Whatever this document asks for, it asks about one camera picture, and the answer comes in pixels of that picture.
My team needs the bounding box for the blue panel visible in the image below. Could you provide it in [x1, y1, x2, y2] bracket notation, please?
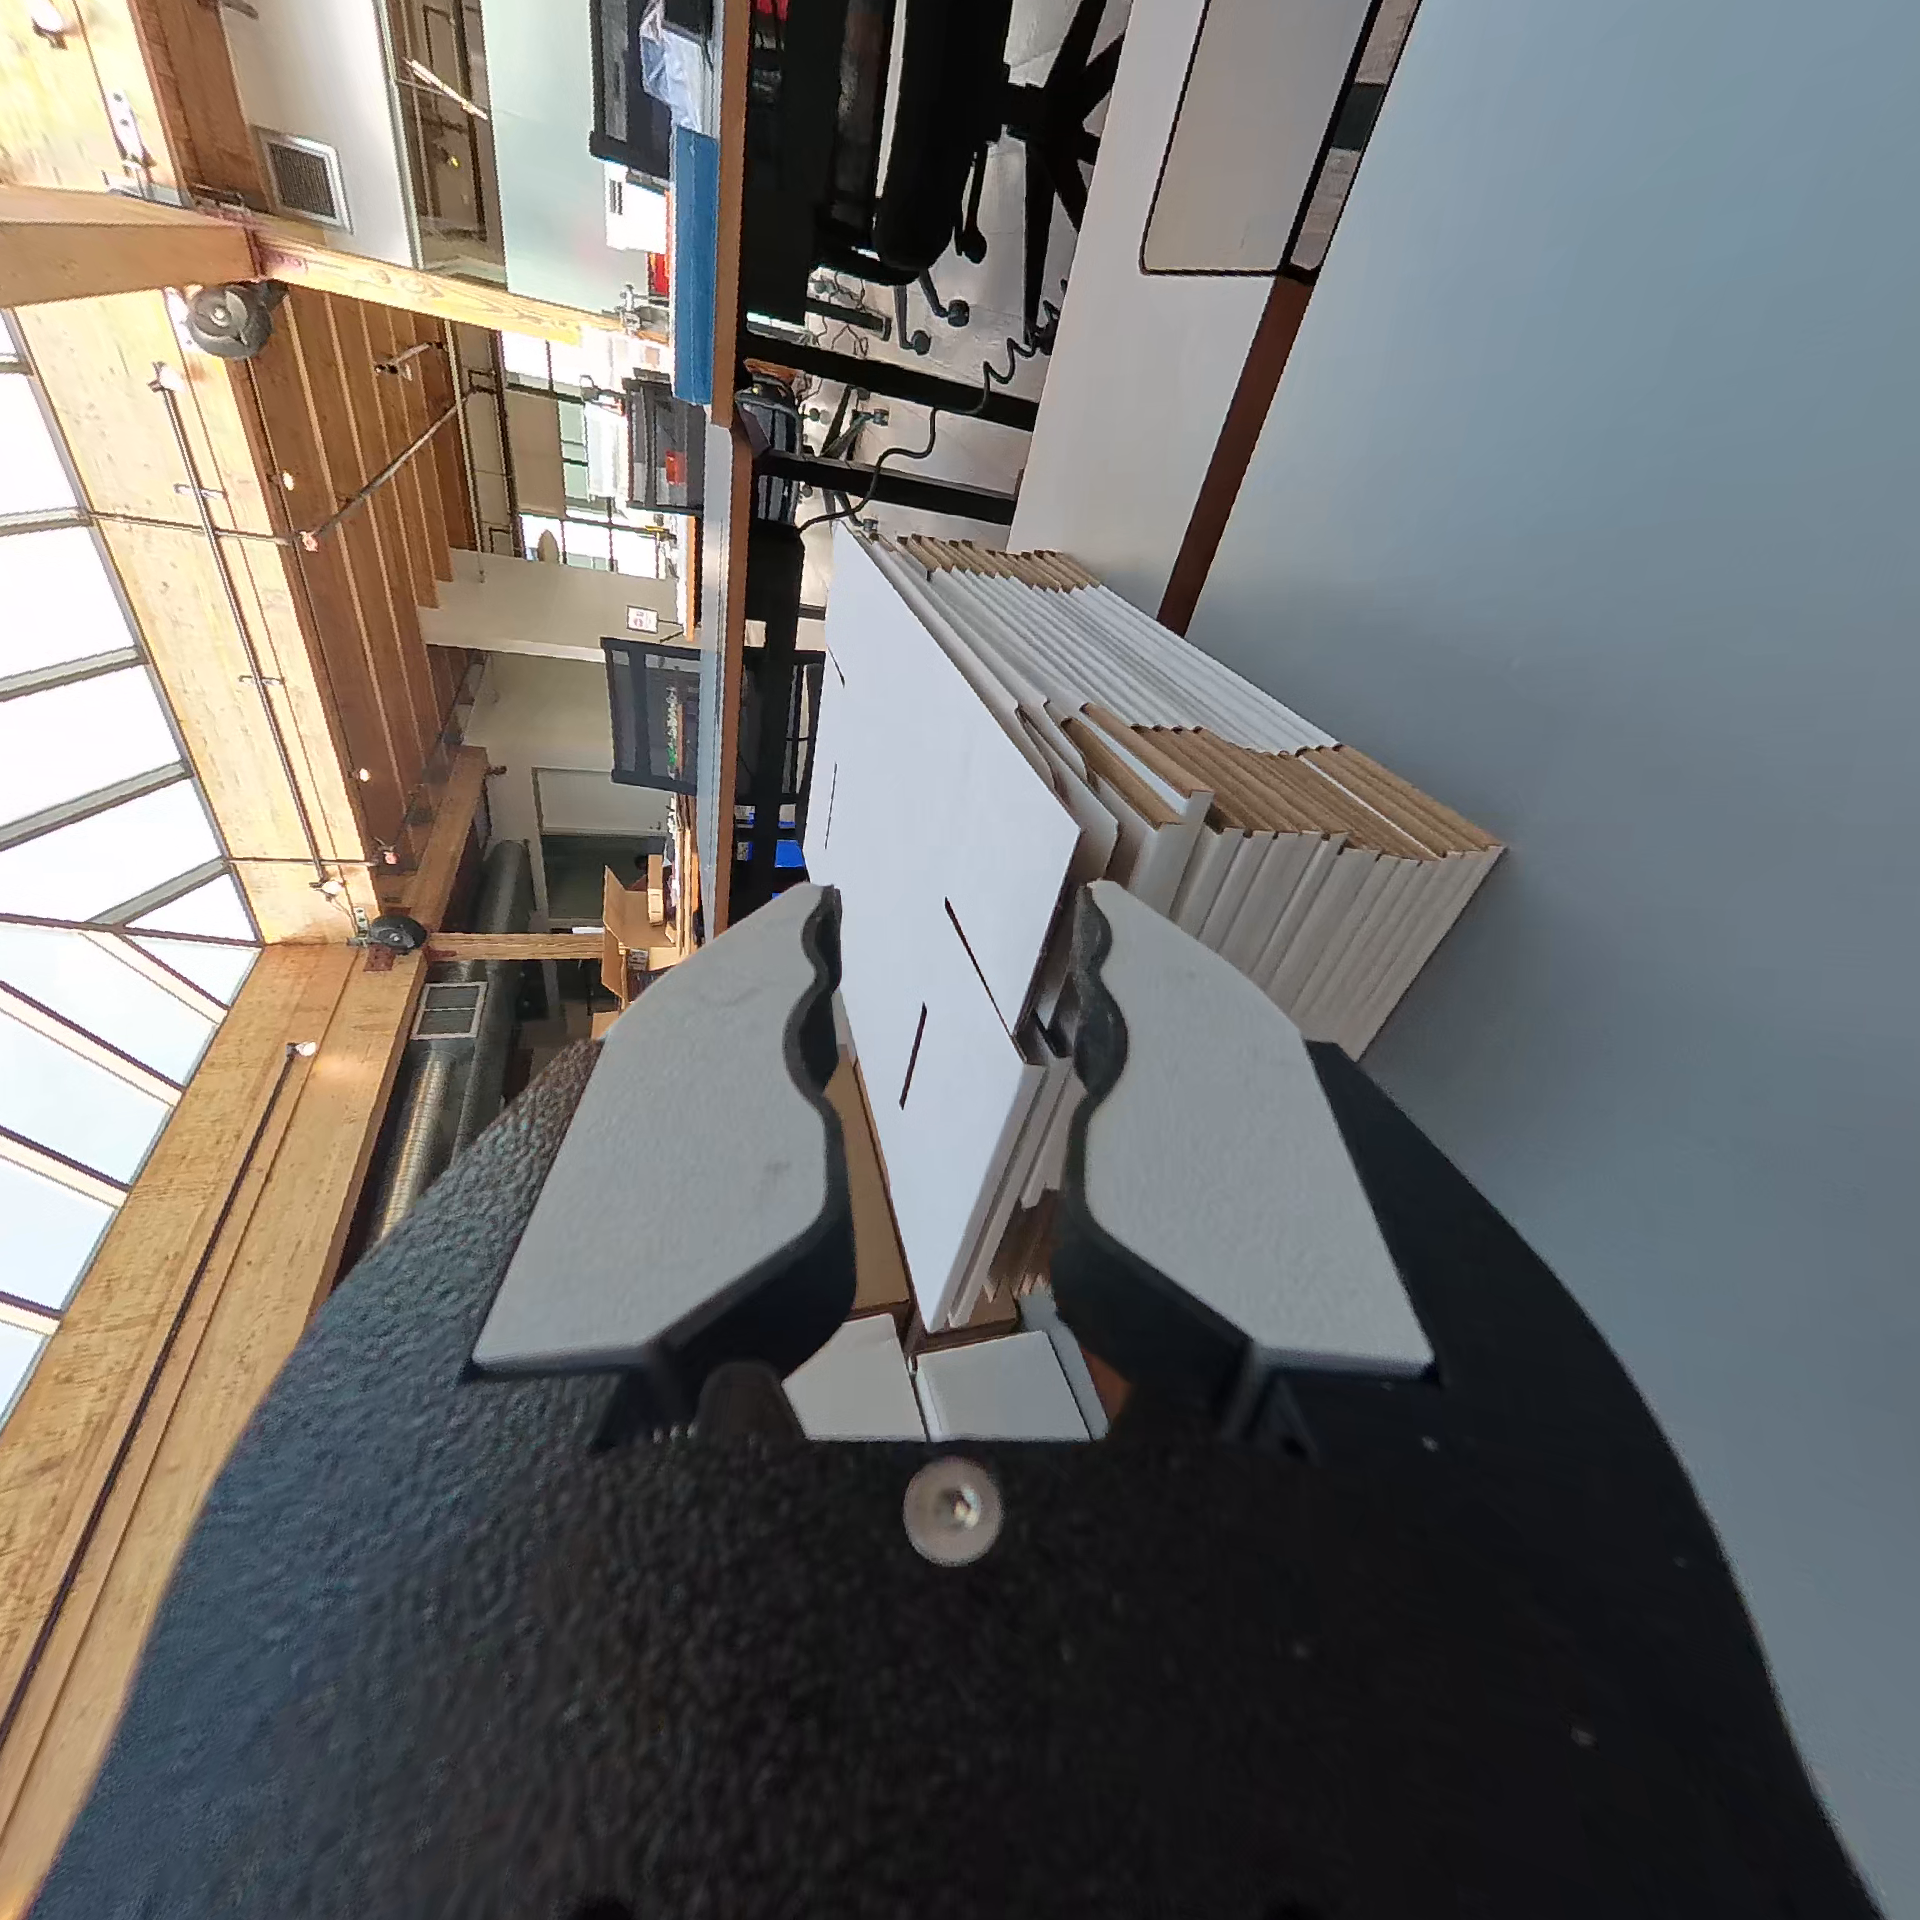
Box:
[673, 124, 724, 405]

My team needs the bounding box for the black monitor with colourful screen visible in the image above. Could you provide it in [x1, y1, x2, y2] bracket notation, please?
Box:
[601, 638, 706, 796]

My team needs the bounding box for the brown cardboard box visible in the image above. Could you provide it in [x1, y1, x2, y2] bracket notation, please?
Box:
[599, 862, 680, 998]

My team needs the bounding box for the black metal table frame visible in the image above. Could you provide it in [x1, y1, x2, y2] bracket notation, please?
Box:
[734, 324, 1053, 525]

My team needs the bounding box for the wood-edged table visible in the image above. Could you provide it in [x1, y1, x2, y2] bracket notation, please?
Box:
[699, 0, 761, 939]

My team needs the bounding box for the silver air duct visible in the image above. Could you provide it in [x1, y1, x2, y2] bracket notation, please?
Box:
[357, 838, 539, 1251]

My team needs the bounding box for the white rounded panel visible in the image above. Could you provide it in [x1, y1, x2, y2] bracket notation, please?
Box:
[1137, 0, 1387, 281]

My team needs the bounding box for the black office chair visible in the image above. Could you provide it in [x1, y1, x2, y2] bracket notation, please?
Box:
[750, 0, 1127, 364]

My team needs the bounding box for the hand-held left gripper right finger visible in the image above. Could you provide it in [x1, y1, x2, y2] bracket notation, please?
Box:
[1049, 881, 1439, 1434]

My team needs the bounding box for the black coiled cable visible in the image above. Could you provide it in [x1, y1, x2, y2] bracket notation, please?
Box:
[794, 306, 1060, 534]

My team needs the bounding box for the white air vent grille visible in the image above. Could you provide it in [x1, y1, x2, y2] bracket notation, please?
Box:
[253, 129, 354, 234]

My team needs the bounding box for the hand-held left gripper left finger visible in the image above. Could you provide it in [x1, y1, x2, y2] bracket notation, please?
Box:
[469, 882, 860, 1426]

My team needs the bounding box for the stack of flat cardboard sheets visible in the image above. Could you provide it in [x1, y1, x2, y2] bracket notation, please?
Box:
[804, 525, 1507, 1442]

